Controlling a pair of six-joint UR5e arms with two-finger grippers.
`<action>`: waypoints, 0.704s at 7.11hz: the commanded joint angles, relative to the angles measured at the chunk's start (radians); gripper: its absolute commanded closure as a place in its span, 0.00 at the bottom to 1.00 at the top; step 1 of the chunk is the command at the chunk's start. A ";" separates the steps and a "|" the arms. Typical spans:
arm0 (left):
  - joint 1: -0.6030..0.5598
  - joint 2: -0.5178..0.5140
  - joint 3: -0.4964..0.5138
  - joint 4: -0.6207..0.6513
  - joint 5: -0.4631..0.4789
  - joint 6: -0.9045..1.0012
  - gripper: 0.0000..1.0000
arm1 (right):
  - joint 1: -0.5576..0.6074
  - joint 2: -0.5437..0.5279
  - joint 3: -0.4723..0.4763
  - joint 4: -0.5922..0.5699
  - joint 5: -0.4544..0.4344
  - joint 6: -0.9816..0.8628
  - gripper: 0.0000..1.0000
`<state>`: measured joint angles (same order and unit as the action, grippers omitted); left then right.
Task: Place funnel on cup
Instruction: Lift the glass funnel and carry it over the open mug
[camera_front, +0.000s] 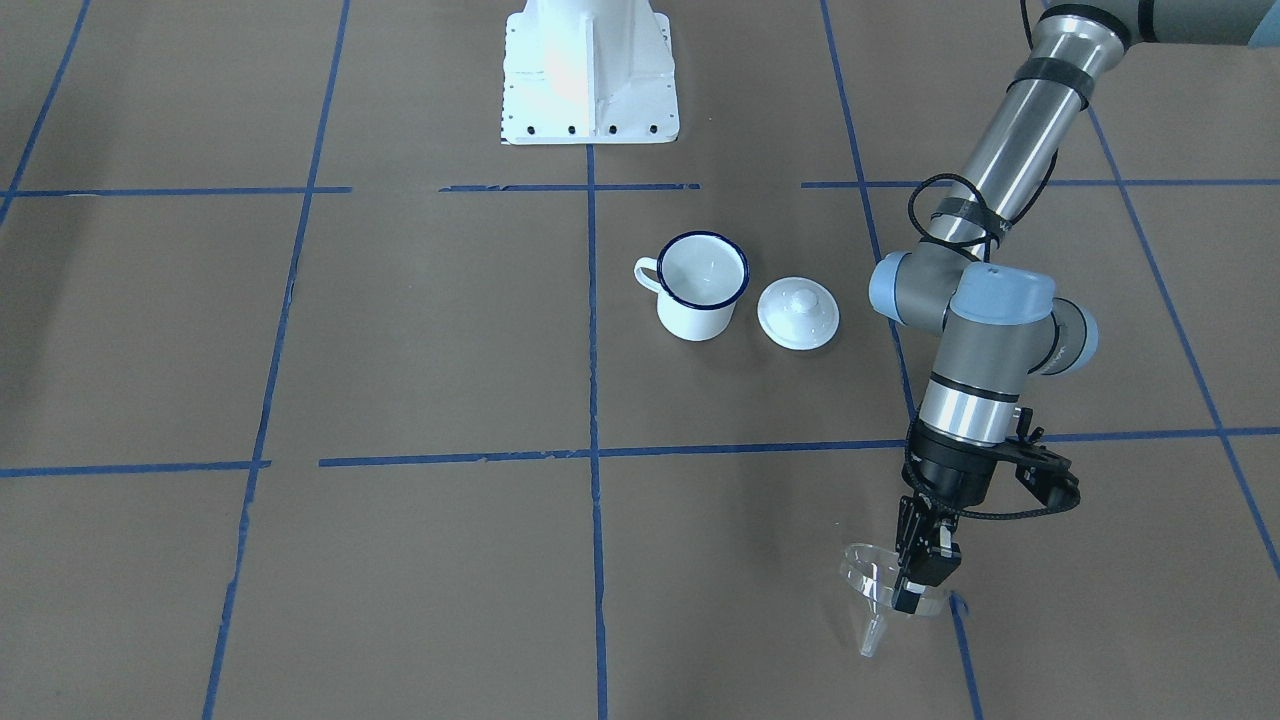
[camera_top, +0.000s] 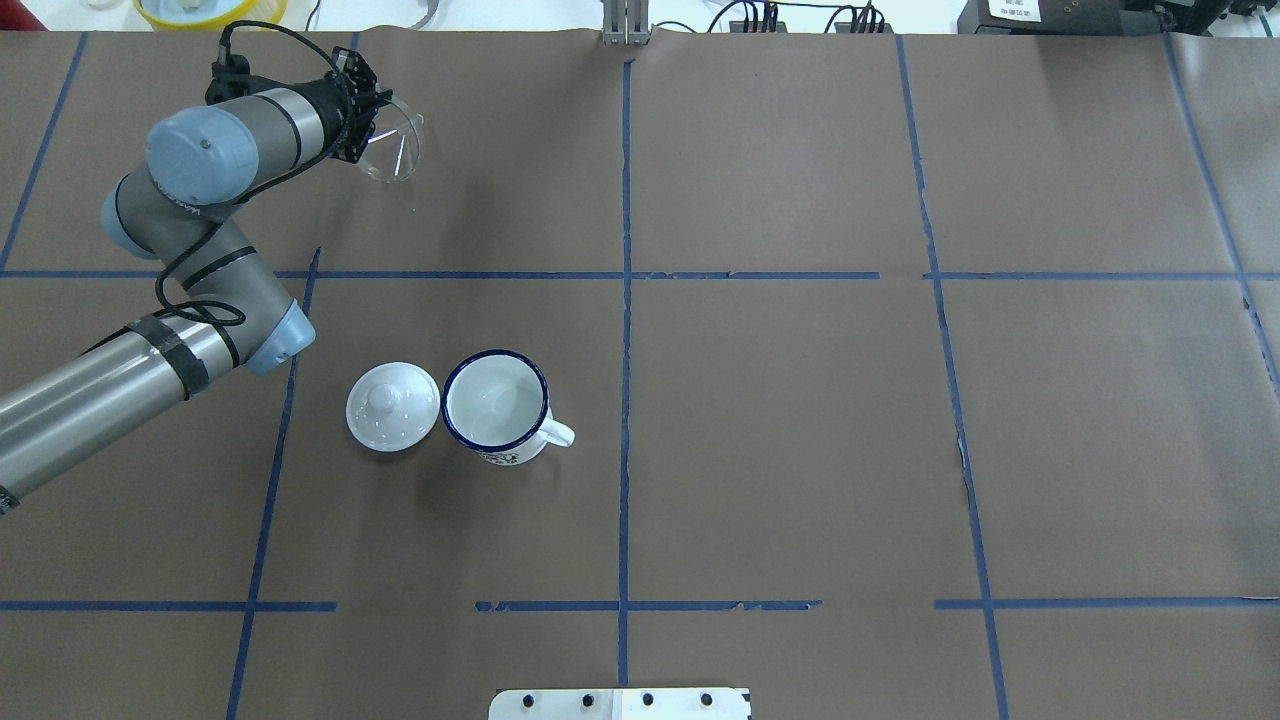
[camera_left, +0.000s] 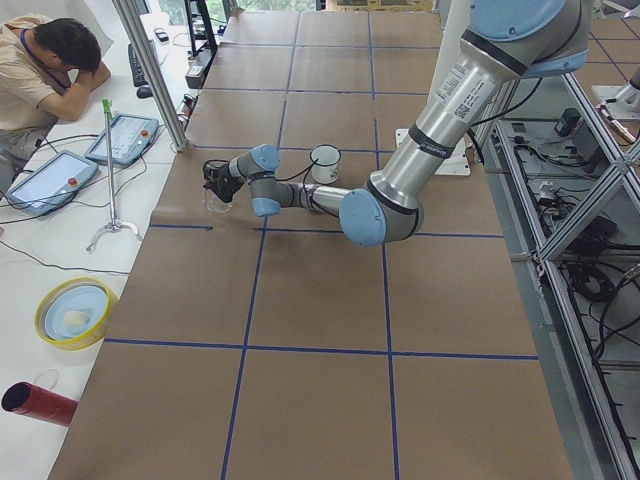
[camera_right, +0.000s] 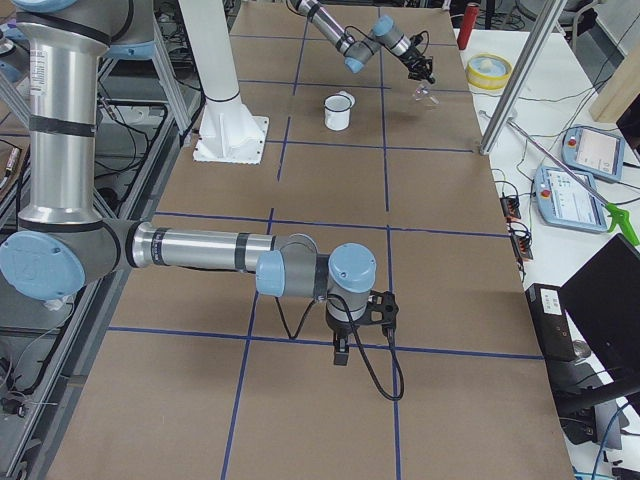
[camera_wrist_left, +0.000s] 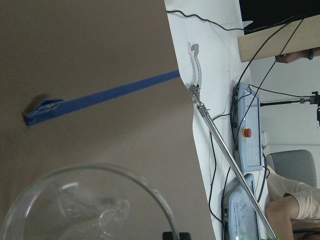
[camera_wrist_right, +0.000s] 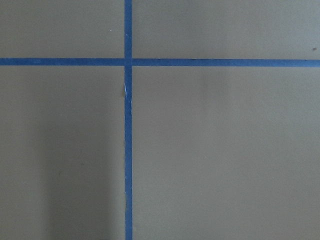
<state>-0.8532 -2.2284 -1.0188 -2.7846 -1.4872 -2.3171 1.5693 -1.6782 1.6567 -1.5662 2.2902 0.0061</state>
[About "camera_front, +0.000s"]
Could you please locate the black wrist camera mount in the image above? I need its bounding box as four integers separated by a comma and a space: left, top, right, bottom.
1006, 407, 1082, 518

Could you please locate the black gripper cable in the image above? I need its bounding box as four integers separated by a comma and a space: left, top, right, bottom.
900, 172, 1071, 521

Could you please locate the white enamel mug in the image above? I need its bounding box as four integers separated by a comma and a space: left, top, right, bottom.
634, 231, 750, 342

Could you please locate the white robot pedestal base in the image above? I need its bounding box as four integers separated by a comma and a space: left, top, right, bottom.
500, 1, 680, 146

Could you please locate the clear plastic funnel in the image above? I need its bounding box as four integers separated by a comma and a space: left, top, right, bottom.
838, 543, 948, 659

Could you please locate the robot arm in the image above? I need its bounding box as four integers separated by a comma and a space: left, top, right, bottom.
868, 1, 1277, 592

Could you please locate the white enamel mug lid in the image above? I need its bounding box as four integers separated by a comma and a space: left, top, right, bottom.
756, 275, 840, 351

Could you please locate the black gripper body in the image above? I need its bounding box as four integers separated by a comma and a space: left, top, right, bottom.
902, 420, 1016, 521

